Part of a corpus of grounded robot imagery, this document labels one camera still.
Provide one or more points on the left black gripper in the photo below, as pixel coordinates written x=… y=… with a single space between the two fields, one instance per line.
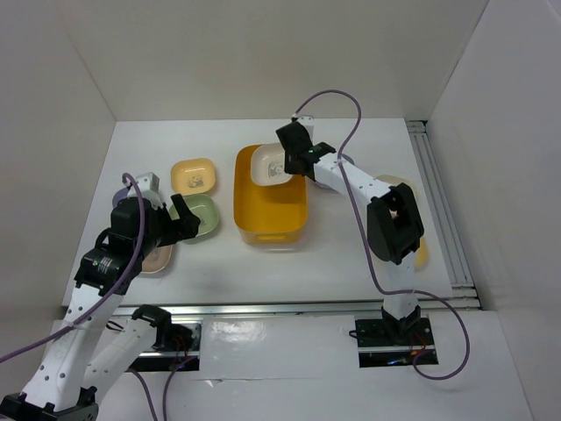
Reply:
x=187 y=225

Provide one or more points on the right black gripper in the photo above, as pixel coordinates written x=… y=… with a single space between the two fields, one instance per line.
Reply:
x=287 y=167

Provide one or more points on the green panda plate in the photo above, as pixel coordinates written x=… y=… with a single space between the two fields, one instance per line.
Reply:
x=203 y=206

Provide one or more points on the white panda plate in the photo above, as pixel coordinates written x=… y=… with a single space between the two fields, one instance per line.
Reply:
x=268 y=165

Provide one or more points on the purple panda plate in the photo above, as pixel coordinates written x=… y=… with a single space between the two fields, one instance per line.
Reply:
x=328 y=171

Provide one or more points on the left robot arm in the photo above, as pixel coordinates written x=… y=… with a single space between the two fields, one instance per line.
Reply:
x=72 y=380

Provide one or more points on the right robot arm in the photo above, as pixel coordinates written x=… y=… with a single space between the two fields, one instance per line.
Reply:
x=392 y=229

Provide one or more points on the yellow plastic bin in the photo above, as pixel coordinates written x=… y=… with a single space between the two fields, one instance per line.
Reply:
x=267 y=215

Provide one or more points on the yellow panda plate left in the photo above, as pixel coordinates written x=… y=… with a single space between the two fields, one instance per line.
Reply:
x=195 y=176

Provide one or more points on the yellow panda plate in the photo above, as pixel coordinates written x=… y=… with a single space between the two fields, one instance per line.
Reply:
x=421 y=256
x=195 y=176

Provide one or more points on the pink panda plate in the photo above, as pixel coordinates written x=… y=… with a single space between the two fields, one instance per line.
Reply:
x=157 y=260

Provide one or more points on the purple plate left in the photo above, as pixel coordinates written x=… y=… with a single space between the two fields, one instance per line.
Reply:
x=117 y=199

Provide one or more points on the cream plate far right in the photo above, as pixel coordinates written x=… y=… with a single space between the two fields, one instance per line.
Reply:
x=395 y=181

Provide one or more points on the yellow panda plate right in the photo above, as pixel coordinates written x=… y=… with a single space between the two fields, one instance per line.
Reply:
x=421 y=256

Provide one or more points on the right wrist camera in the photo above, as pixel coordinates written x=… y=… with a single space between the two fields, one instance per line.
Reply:
x=307 y=121

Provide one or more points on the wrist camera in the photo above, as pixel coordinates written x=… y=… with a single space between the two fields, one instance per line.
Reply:
x=307 y=121
x=148 y=185

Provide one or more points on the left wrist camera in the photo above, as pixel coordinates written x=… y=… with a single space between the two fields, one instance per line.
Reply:
x=148 y=185

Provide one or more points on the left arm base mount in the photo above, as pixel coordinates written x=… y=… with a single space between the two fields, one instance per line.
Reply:
x=183 y=348

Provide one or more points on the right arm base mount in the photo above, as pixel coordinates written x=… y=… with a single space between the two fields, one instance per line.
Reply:
x=376 y=348

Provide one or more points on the aluminium rail right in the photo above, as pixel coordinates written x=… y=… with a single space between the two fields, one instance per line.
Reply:
x=465 y=295

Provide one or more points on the aluminium rail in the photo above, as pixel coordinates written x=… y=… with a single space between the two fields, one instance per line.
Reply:
x=465 y=295
x=277 y=309

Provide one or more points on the aluminium rail front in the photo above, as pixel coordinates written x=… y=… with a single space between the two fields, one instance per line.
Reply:
x=277 y=309

